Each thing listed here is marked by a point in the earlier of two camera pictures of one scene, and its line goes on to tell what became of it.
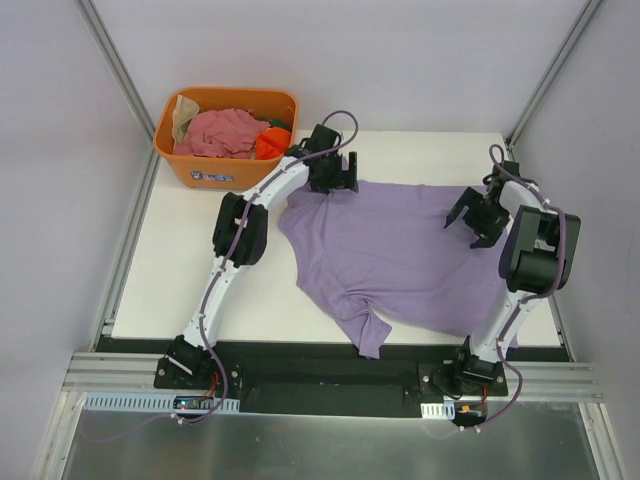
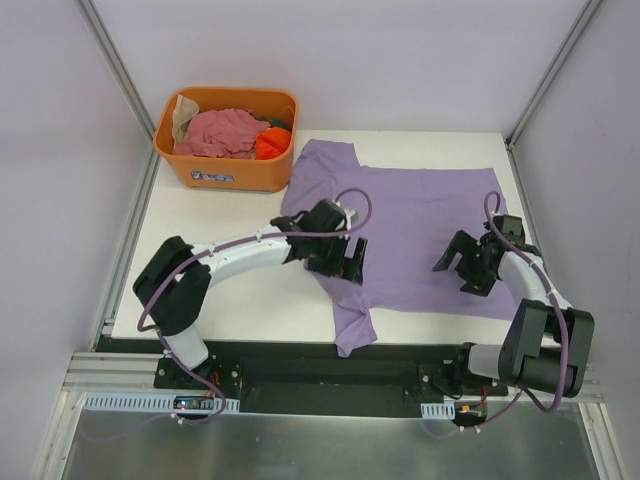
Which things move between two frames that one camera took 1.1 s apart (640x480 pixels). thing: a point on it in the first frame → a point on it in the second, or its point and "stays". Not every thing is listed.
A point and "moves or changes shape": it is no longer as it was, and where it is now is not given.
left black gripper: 331,179 → 340,258
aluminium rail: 115,372 stays
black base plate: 328,377 stays
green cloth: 276,122 stays
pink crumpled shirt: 228,132 stays
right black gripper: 480,218 → 471,263
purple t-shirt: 383,256 moves or changes shape
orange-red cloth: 272,143 stays
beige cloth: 185,109 stays
